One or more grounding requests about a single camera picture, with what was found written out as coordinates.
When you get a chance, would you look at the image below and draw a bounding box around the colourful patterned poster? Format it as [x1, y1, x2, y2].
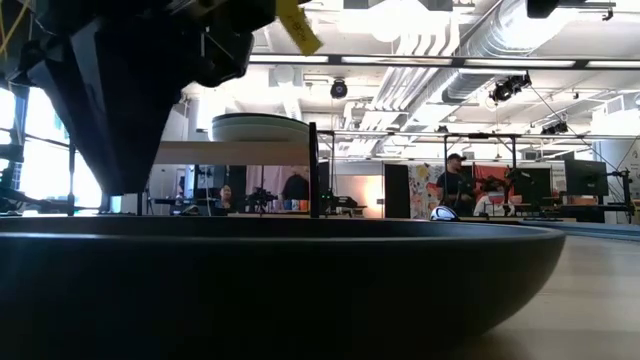
[408, 162, 446, 220]

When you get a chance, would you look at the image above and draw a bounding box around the person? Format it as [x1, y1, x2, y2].
[435, 152, 476, 217]
[218, 183, 235, 211]
[281, 173, 311, 202]

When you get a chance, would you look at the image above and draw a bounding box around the orange board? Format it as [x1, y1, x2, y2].
[473, 164, 516, 201]

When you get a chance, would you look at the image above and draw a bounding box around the silver ventilation duct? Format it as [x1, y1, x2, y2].
[442, 0, 576, 104]

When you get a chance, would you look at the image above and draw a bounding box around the long ceiling light bar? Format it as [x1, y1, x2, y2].
[248, 52, 640, 70]

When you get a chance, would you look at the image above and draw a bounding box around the yellow cable tag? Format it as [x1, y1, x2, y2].
[276, 0, 324, 57]

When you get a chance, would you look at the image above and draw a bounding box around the black upright panel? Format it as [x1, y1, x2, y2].
[383, 163, 411, 219]

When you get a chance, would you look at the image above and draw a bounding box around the black spotlight cluster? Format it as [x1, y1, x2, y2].
[488, 73, 533, 105]

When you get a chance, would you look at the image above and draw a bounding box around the large black plate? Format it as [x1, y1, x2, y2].
[0, 215, 567, 360]

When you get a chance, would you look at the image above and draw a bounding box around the wooden shelf with black legs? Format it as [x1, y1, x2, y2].
[67, 121, 321, 220]

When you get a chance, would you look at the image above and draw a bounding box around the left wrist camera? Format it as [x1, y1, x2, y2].
[194, 24, 256, 89]

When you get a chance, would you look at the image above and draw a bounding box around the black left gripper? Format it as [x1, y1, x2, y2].
[27, 0, 276, 195]

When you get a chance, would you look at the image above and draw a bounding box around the black computer monitor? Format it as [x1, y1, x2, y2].
[564, 158, 610, 197]
[514, 167, 554, 201]

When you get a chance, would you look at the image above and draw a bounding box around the hanging yellow cable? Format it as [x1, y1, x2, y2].
[0, 0, 30, 56]

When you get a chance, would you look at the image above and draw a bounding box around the black equipment stand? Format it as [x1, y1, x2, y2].
[607, 168, 634, 216]

